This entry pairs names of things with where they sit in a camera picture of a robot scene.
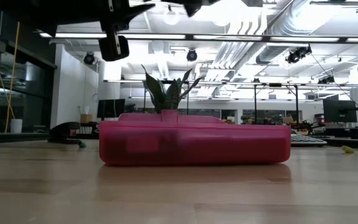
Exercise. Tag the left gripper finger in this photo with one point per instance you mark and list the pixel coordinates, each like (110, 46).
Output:
(123, 20)
(193, 7)

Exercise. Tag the black stapler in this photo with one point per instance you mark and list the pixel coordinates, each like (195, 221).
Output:
(62, 130)

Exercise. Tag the purple green eraser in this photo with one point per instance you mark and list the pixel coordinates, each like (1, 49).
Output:
(82, 144)

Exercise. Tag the pink plastic pencil case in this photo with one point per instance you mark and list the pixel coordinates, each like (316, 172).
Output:
(197, 143)

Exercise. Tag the round white ceiling lamp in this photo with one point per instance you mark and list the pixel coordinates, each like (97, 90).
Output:
(171, 15)

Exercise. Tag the black overhead light bar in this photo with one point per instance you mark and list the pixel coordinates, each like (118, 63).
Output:
(190, 37)

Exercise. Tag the black ceiling spotlight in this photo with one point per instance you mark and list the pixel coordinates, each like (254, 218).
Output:
(191, 55)
(89, 58)
(298, 53)

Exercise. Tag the green snake plant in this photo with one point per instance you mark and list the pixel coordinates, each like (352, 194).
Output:
(166, 96)

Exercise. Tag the black monitor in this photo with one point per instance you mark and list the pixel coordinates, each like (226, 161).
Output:
(110, 108)
(340, 110)

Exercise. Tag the brown cardboard box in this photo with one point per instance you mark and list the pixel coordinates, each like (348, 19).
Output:
(86, 119)

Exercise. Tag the white cup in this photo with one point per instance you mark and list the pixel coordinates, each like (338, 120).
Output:
(16, 126)

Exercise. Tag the grey desk calculator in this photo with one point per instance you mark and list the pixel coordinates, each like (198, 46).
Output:
(306, 140)

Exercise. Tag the small yellow piece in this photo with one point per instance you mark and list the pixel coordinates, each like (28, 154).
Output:
(347, 149)

